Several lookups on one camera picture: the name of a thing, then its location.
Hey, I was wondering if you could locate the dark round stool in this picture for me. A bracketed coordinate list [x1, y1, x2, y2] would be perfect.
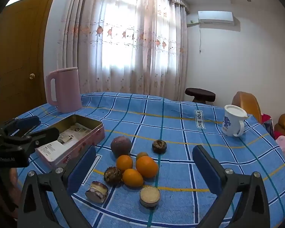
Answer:
[185, 88, 216, 104]

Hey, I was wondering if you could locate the floral sheer curtain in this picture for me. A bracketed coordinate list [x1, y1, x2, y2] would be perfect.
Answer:
[57, 0, 189, 101]

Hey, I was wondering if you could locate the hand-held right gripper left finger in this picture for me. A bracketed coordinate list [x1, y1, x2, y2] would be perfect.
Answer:
[17, 145, 97, 228]

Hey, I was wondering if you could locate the round purple fruit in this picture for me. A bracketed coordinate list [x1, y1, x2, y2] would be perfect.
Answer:
[110, 136, 131, 158]

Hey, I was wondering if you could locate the round brown cream pastry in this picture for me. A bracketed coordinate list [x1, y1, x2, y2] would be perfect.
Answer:
[85, 181, 109, 204]

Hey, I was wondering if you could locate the brown wooden door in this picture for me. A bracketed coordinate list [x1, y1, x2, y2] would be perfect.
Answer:
[0, 0, 53, 126]

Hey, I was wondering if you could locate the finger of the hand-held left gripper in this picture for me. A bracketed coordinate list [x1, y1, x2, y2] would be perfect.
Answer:
[1, 116, 41, 136]
[3, 127, 60, 153]

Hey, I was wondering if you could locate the printed paper leaflet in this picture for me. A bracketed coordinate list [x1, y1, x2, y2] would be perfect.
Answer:
[58, 123, 92, 146]

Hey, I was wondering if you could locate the pink metal tin box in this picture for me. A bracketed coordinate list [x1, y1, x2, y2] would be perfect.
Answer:
[36, 114, 105, 169]

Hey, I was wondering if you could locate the white paper card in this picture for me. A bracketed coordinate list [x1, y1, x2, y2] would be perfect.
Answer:
[37, 141, 70, 160]

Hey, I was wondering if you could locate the blue plaid tablecloth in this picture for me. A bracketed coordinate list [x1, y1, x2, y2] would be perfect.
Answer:
[14, 91, 285, 228]

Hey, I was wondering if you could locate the white air conditioner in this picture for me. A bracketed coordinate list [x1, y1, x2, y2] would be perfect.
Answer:
[198, 11, 235, 25]

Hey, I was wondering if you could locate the dark brown water chestnut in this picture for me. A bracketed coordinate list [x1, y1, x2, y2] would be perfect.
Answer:
[104, 166, 123, 184]
[152, 140, 167, 154]

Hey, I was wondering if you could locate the person's left forearm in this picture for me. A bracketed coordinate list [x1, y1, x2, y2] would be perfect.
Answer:
[0, 167, 19, 228]

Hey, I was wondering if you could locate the white mug with blue print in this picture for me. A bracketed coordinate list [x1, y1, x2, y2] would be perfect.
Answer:
[222, 104, 248, 137]

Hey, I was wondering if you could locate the pink electric kettle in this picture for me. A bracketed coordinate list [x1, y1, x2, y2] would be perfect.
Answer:
[46, 67, 83, 113]

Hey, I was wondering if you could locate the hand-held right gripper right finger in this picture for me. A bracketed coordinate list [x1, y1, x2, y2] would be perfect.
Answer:
[192, 144, 271, 228]

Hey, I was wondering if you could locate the orange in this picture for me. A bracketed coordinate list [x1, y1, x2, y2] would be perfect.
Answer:
[136, 155, 159, 178]
[122, 169, 144, 188]
[116, 155, 134, 173]

